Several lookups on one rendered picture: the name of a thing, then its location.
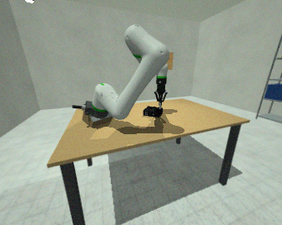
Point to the black lighting desk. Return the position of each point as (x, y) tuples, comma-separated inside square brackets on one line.
[(153, 111)]

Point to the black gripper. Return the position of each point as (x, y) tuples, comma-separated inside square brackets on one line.
[(160, 90)]

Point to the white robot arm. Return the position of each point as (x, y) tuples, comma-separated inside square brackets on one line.
[(152, 56)]

